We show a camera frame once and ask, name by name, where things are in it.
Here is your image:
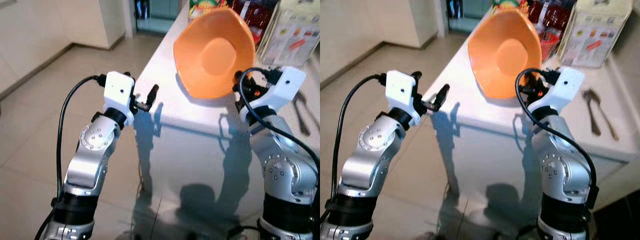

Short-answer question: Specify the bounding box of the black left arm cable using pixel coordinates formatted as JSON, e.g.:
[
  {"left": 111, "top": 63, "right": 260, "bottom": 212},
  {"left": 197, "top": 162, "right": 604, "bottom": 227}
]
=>
[
  {"left": 34, "top": 74, "right": 108, "bottom": 240},
  {"left": 320, "top": 73, "right": 389, "bottom": 223}
]

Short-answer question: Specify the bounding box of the metal spoon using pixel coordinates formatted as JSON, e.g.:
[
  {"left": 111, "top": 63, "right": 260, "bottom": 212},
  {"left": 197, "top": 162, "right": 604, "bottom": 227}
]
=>
[
  {"left": 582, "top": 89, "right": 602, "bottom": 137},
  {"left": 292, "top": 90, "right": 312, "bottom": 137}
]

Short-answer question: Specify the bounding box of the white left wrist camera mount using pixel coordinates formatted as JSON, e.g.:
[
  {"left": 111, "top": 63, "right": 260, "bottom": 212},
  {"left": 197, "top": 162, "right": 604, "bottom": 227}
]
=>
[
  {"left": 103, "top": 71, "right": 136, "bottom": 126},
  {"left": 385, "top": 70, "right": 419, "bottom": 126}
]

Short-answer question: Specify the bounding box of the orange plastic bowl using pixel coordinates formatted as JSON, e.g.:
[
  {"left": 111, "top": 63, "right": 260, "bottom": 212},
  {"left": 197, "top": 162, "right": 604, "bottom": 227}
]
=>
[
  {"left": 173, "top": 7, "right": 257, "bottom": 100},
  {"left": 467, "top": 7, "right": 544, "bottom": 100}
]

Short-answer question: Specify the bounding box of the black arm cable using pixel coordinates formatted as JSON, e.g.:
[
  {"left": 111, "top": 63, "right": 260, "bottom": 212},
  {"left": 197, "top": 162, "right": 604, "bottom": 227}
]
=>
[
  {"left": 34, "top": 74, "right": 108, "bottom": 240},
  {"left": 320, "top": 73, "right": 389, "bottom": 223},
  {"left": 238, "top": 67, "right": 321, "bottom": 173},
  {"left": 515, "top": 68, "right": 599, "bottom": 211}
]

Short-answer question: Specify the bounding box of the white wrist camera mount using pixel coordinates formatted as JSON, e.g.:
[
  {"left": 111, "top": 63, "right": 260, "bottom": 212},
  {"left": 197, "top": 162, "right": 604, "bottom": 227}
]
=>
[
  {"left": 527, "top": 66, "right": 586, "bottom": 119},
  {"left": 239, "top": 66, "right": 307, "bottom": 124},
  {"left": 103, "top": 71, "right": 136, "bottom": 126},
  {"left": 385, "top": 70, "right": 419, "bottom": 126}
]

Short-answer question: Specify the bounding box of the colourful printed food package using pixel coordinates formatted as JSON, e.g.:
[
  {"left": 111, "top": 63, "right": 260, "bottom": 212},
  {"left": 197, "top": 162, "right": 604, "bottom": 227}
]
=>
[
  {"left": 490, "top": 0, "right": 531, "bottom": 16},
  {"left": 188, "top": 0, "right": 232, "bottom": 21}
]

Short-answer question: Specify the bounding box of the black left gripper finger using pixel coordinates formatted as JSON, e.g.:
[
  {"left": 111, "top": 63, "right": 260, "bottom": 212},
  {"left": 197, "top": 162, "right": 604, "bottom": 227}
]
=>
[
  {"left": 146, "top": 84, "right": 160, "bottom": 111},
  {"left": 433, "top": 84, "right": 450, "bottom": 112}
]

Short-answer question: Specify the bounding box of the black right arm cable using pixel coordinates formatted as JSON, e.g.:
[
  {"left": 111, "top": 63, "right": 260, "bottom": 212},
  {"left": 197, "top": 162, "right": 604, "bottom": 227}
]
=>
[
  {"left": 238, "top": 67, "right": 321, "bottom": 173},
  {"left": 515, "top": 68, "right": 599, "bottom": 211}
]

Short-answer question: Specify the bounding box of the white printed carton box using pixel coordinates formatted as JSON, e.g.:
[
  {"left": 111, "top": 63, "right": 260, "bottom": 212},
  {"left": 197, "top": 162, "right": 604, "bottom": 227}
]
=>
[
  {"left": 557, "top": 0, "right": 634, "bottom": 69},
  {"left": 258, "top": 0, "right": 321, "bottom": 69}
]

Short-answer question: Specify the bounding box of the red snack package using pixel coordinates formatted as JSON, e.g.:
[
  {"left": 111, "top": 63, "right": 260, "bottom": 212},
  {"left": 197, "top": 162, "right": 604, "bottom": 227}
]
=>
[
  {"left": 527, "top": 0, "right": 577, "bottom": 62},
  {"left": 231, "top": 0, "right": 281, "bottom": 47}
]

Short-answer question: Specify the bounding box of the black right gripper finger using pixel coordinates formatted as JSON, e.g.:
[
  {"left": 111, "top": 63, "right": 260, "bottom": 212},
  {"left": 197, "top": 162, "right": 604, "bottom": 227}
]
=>
[
  {"left": 517, "top": 75, "right": 531, "bottom": 101},
  {"left": 232, "top": 71, "right": 247, "bottom": 100}
]

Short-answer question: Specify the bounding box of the metal fork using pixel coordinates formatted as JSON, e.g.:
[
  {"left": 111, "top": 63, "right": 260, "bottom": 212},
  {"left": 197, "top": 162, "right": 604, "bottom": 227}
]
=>
[{"left": 592, "top": 90, "right": 620, "bottom": 142}]

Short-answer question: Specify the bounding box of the white cabinet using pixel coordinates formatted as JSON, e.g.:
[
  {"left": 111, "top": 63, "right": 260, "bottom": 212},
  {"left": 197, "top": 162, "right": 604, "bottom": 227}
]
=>
[
  {"left": 370, "top": 0, "right": 441, "bottom": 51},
  {"left": 54, "top": 0, "right": 127, "bottom": 51}
]

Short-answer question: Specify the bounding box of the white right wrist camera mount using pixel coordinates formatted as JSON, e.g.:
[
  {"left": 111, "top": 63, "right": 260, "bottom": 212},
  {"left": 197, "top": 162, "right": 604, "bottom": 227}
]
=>
[
  {"left": 239, "top": 66, "right": 307, "bottom": 124},
  {"left": 527, "top": 66, "right": 586, "bottom": 119}
]

